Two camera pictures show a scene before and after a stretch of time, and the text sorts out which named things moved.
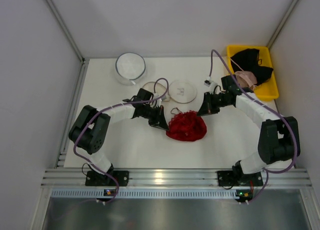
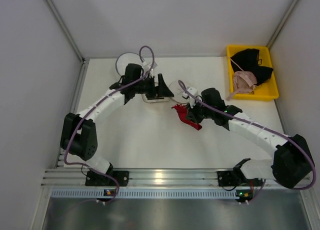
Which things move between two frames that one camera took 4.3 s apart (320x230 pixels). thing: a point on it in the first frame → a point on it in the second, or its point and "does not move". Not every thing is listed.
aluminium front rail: [178, 177] does not move
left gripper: [155, 115] → [155, 86]
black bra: [248, 60] does not move
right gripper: [212, 103] → [192, 114]
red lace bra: [188, 126] → [181, 111]
